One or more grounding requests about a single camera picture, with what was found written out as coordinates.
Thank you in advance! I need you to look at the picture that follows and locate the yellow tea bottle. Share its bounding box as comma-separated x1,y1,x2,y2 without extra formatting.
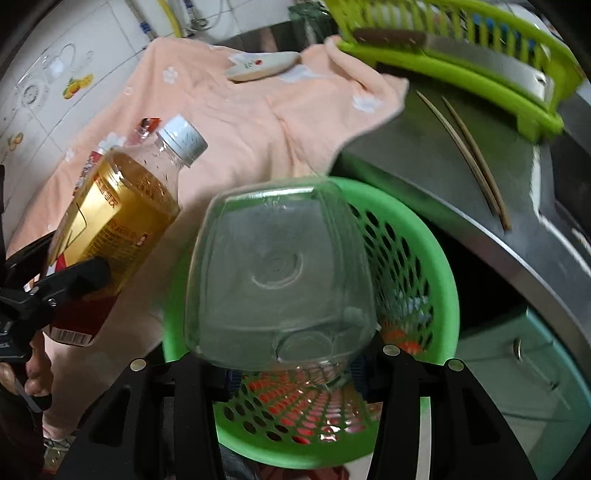
45,115,207,347

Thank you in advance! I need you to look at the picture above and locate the red snack can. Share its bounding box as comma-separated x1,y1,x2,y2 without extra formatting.
73,147,105,194

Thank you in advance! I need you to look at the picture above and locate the clear square plastic bottle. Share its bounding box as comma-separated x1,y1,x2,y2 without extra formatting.
183,178,377,384

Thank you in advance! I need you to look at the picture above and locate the red snack wrapper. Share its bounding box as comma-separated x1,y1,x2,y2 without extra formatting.
127,117,160,145

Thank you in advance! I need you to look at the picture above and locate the person left hand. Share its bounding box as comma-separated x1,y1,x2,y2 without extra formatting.
1,331,54,397

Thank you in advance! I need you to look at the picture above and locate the peach flower towel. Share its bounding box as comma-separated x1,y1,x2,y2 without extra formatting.
9,38,410,440

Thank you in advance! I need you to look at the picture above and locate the white ceramic saucer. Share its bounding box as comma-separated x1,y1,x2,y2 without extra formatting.
224,51,301,83

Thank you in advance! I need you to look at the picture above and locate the green plastic waste basket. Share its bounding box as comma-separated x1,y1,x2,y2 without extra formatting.
163,177,460,468

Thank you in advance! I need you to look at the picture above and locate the red plastic stool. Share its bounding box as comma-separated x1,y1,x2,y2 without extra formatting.
239,322,426,480

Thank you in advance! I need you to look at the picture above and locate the dark utensil holder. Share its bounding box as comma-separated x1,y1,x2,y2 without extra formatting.
287,1,339,49

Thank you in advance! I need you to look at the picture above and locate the brown chopstick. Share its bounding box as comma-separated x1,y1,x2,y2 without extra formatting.
442,96,512,231
417,91,500,216

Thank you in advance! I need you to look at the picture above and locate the green dish rack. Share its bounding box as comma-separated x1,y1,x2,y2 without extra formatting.
327,1,585,142

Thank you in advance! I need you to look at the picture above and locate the teal cabinet drawer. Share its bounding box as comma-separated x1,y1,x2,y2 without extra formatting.
457,309,590,479

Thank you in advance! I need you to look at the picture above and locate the yellow gas hose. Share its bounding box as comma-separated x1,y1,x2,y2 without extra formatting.
156,0,185,39

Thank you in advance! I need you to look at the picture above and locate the cleaver with wooden handle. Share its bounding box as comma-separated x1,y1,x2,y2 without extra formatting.
353,28,555,106

